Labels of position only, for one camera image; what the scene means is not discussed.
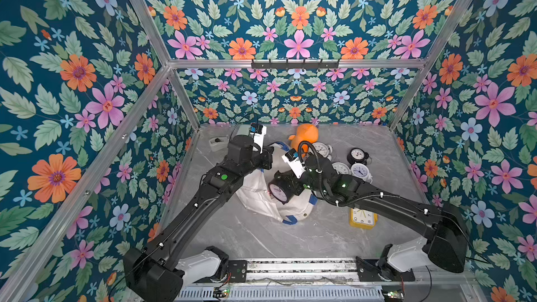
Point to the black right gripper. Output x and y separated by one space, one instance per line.
291 182

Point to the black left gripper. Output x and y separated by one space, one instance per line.
265 157

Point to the silver twin-bell alarm clock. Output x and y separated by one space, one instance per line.
324 150

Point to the black purple-face alarm clock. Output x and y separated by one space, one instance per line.
285 186

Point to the white twin-bell alarm clock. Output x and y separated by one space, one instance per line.
361 171

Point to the small black alarm clock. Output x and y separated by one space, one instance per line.
357 156

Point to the white canvas tote bag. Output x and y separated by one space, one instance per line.
256 197

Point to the black yellow square clock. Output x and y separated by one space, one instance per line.
362 219

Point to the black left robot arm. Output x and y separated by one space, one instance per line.
159 271

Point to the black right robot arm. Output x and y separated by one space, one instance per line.
443 236

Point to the mint green glasses case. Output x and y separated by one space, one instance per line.
243 129

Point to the small white grey device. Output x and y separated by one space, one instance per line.
218 143

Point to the orange plush whale toy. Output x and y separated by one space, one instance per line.
304 132

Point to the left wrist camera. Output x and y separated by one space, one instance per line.
257 133

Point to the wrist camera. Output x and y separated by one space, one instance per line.
292 159
257 133

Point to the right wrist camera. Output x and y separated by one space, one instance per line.
292 159

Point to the black hook rail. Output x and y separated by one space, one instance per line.
279 65

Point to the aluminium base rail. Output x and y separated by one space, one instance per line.
343 271

